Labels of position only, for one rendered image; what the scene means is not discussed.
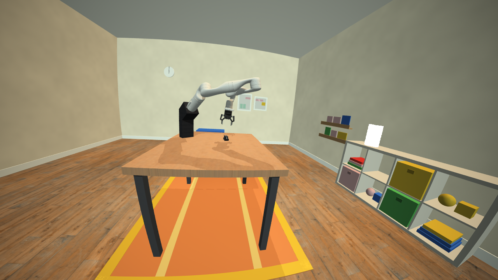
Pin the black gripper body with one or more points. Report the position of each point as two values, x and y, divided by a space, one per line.
227 113

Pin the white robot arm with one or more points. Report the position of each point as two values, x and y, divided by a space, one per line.
231 88

